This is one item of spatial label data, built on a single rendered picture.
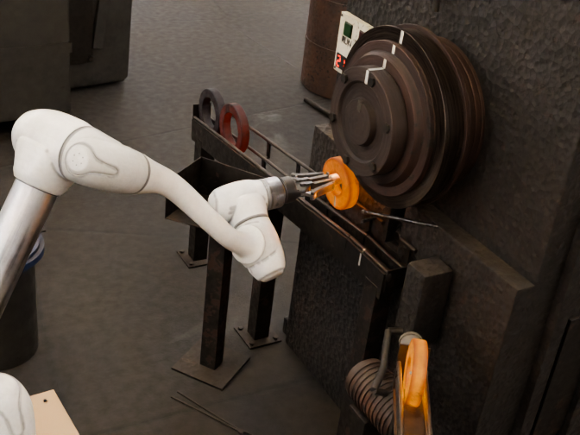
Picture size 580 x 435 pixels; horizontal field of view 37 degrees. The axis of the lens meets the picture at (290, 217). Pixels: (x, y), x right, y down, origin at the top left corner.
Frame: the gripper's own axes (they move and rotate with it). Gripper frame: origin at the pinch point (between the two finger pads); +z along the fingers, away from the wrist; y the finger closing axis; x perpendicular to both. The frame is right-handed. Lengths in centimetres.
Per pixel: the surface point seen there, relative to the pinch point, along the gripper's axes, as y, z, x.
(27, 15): -216, -35, -17
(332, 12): -227, 140, -37
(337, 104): 9.6, -10.0, 29.1
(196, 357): -31, -31, -81
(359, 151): 20.9, -9.5, 20.5
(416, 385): 74, -25, -9
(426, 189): 40.7, -2.3, 18.1
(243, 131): -61, 0, -13
